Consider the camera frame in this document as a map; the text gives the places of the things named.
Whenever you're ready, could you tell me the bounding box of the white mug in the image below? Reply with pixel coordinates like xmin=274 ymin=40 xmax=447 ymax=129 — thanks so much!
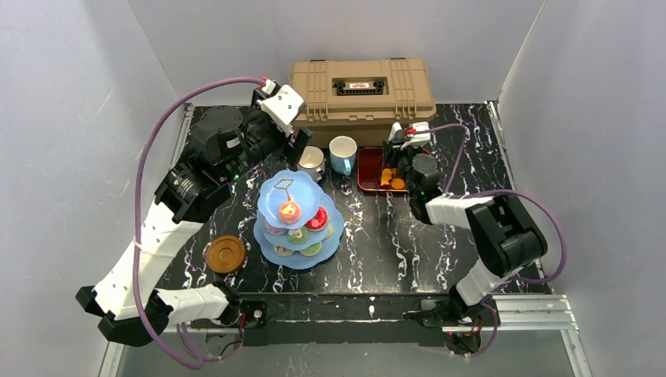
xmin=296 ymin=146 xmax=326 ymax=185

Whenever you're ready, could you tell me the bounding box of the orange pastry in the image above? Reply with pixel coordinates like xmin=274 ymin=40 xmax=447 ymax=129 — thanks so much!
xmin=380 ymin=168 xmax=393 ymax=188

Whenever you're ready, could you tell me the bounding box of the light blue mug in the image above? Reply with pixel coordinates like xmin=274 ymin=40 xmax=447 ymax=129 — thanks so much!
xmin=329 ymin=136 xmax=357 ymax=176

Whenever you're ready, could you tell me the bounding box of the pink round pastry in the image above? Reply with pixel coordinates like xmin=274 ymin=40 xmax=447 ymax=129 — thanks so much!
xmin=277 ymin=200 xmax=302 ymax=225

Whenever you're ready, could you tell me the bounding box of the blue three-tier cake stand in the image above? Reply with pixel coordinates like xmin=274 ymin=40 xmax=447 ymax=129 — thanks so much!
xmin=254 ymin=170 xmax=345 ymax=270

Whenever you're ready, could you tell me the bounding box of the pink cupcake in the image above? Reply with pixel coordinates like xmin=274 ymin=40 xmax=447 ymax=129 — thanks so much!
xmin=264 ymin=220 xmax=287 ymax=236

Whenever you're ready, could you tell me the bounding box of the green kiwi tart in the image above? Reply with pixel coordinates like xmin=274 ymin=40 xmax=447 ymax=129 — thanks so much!
xmin=287 ymin=227 xmax=309 ymax=245

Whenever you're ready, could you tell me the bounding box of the chocolate sprinkle donut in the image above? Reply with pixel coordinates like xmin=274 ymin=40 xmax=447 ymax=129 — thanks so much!
xmin=273 ymin=245 xmax=294 ymax=257

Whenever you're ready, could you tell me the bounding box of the green frosted donut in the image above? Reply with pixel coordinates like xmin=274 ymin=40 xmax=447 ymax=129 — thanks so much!
xmin=299 ymin=242 xmax=322 ymax=257

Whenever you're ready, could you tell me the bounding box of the brown wooden coaster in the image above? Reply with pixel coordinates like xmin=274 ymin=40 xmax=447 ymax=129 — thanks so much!
xmin=205 ymin=236 xmax=247 ymax=274

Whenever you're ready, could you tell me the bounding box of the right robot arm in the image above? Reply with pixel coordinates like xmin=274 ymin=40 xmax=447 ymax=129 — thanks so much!
xmin=382 ymin=137 xmax=548 ymax=318

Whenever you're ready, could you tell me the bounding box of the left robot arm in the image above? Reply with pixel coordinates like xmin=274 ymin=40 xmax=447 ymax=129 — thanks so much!
xmin=76 ymin=101 xmax=309 ymax=347

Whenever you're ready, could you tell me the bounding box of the red serving tray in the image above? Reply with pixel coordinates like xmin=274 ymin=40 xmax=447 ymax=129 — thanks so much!
xmin=357 ymin=147 xmax=408 ymax=195

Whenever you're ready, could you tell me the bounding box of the tan plastic toolbox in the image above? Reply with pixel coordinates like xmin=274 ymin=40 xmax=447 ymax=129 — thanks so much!
xmin=288 ymin=58 xmax=437 ymax=148

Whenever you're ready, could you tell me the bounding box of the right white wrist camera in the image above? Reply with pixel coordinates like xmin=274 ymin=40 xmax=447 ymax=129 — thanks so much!
xmin=401 ymin=122 xmax=431 ymax=150

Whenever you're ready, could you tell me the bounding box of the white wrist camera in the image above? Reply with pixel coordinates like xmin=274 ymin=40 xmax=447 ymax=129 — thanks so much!
xmin=258 ymin=79 xmax=306 ymax=137
xmin=401 ymin=122 xmax=431 ymax=150

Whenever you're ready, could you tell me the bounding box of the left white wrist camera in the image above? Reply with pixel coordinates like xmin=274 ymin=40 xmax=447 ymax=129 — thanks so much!
xmin=258 ymin=79 xmax=306 ymax=137

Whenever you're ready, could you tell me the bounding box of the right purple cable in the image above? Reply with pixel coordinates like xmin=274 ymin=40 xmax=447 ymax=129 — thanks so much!
xmin=421 ymin=123 xmax=569 ymax=360

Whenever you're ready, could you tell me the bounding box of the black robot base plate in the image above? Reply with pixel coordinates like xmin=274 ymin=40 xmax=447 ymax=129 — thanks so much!
xmin=229 ymin=291 xmax=500 ymax=349

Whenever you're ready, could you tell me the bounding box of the aluminium frame rail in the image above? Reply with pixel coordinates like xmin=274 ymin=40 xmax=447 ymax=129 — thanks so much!
xmin=146 ymin=293 xmax=577 ymax=333

